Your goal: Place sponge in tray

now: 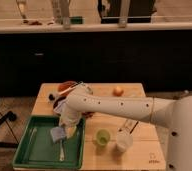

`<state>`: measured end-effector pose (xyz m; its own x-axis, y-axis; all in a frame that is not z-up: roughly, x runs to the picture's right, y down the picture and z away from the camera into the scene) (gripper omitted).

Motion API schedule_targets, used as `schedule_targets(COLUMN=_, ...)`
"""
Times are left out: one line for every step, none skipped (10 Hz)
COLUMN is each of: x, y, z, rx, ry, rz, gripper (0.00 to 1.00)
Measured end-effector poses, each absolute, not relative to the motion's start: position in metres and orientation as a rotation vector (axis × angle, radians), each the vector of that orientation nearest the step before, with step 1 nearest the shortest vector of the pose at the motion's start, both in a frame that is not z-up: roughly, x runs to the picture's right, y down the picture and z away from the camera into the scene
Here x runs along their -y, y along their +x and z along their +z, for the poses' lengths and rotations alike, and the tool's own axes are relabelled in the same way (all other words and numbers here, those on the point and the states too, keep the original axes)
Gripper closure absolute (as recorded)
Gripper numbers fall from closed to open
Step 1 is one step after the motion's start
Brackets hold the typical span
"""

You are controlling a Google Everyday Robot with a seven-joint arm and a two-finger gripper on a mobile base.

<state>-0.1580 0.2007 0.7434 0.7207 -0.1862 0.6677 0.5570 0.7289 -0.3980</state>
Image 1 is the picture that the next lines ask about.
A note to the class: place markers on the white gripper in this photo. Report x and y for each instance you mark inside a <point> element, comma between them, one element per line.
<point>70,118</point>

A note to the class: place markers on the blue sponge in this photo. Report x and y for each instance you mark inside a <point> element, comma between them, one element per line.
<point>57,133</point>

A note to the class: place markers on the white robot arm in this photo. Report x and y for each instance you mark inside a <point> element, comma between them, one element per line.
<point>176,115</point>

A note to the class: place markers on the green plastic tray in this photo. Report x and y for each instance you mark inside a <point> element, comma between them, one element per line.
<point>36,149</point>

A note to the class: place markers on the silver fork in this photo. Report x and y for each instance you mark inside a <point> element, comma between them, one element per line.
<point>62,154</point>

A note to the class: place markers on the green plastic cup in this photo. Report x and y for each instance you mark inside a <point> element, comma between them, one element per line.
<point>102,137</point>

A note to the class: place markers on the red bowl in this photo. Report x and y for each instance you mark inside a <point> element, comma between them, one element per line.
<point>65,85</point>

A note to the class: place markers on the white plastic cup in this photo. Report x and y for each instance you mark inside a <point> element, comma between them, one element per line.
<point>124,141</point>

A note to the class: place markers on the clear glass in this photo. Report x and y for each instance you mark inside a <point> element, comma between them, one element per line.
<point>129,126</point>

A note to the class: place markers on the black tripod stand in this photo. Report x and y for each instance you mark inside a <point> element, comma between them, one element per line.
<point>6,118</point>

